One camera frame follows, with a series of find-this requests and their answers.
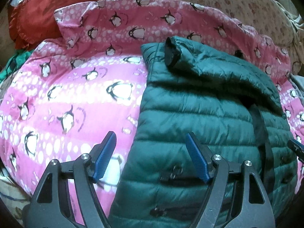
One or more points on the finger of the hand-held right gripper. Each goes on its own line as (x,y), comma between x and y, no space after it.
(299,144)
(291,144)

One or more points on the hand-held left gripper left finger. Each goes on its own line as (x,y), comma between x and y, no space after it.
(104,156)

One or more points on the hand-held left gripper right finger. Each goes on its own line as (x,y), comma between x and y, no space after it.
(198,156)

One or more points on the green puffer jacket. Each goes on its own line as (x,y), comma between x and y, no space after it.
(190,106)

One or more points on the pink penguin print blanket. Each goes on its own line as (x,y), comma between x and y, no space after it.
(78,95)

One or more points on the cream leaf print cloth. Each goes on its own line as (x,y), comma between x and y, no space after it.
(11,190)

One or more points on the green cloth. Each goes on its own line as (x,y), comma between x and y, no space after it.
(16,63)

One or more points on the cream crumpled cloth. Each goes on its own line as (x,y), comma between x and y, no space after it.
(293,9)

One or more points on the red ruffled pillow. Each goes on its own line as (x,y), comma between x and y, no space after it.
(52,7)

